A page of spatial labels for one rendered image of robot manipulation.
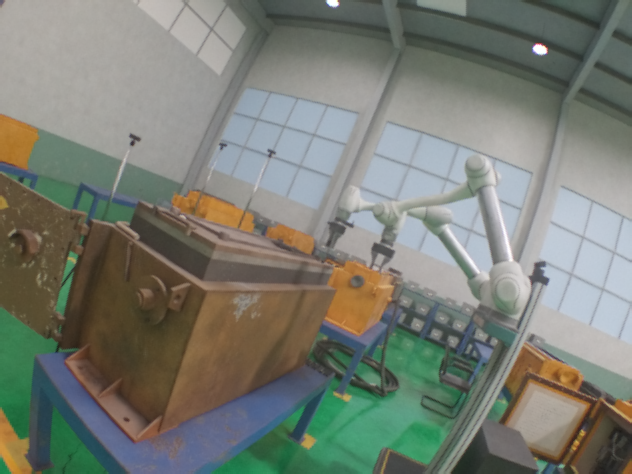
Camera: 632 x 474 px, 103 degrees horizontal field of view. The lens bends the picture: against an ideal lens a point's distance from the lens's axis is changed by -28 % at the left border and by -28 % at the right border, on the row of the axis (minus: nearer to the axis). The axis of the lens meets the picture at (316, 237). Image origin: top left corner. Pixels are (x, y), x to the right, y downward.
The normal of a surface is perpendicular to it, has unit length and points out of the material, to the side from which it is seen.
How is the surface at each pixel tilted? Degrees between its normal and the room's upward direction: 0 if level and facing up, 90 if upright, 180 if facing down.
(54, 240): 90
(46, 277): 90
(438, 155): 90
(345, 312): 90
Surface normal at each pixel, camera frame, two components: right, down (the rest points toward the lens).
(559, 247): -0.33, -0.13
